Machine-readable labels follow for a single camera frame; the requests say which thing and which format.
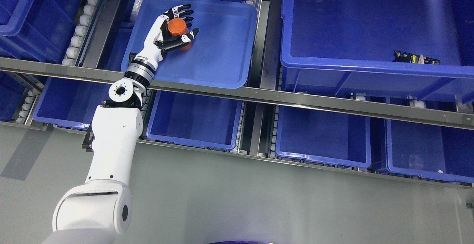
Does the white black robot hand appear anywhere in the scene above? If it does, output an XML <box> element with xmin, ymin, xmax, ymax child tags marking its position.
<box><xmin>134</xmin><ymin>4</ymin><xmax>199</xmax><ymax>70</ymax></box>

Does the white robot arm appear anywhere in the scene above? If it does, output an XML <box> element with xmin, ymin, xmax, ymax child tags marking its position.
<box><xmin>44</xmin><ymin>52</ymin><xmax>163</xmax><ymax>244</ymax></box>

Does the shallow blue tray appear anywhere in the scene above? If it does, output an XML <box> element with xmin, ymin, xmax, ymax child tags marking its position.
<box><xmin>121</xmin><ymin>0</ymin><xmax>257</xmax><ymax>89</ymax></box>

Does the blue bin lower middle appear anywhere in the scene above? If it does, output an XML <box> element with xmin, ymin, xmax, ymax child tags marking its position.
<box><xmin>146</xmin><ymin>91</ymin><xmax>243</xmax><ymax>151</ymax></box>

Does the blue bin lower left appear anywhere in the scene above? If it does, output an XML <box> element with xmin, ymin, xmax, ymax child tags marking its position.
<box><xmin>33</xmin><ymin>77</ymin><xmax>145</xmax><ymax>131</ymax></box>

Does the blue bin upper left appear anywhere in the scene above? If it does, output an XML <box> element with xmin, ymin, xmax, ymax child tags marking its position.
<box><xmin>0</xmin><ymin>0</ymin><xmax>82</xmax><ymax>63</ymax></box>

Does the large blue bin right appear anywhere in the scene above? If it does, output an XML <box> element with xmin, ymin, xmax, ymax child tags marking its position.
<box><xmin>281</xmin><ymin>0</ymin><xmax>474</xmax><ymax>104</ymax></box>

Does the blue bin lower centre-right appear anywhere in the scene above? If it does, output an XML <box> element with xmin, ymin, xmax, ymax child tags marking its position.
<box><xmin>275</xmin><ymin>106</ymin><xmax>371</xmax><ymax>168</ymax></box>

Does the small black circuit board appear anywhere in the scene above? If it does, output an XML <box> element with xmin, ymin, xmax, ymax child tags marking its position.
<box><xmin>393</xmin><ymin>50</ymin><xmax>440</xmax><ymax>65</ymax></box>

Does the blue bin lower right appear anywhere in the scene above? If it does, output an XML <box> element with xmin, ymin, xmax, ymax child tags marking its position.
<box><xmin>378</xmin><ymin>120</ymin><xmax>474</xmax><ymax>183</ymax></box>

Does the steel shelf rail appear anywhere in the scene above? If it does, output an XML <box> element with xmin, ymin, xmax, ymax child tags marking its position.
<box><xmin>0</xmin><ymin>58</ymin><xmax>474</xmax><ymax>130</ymax></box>

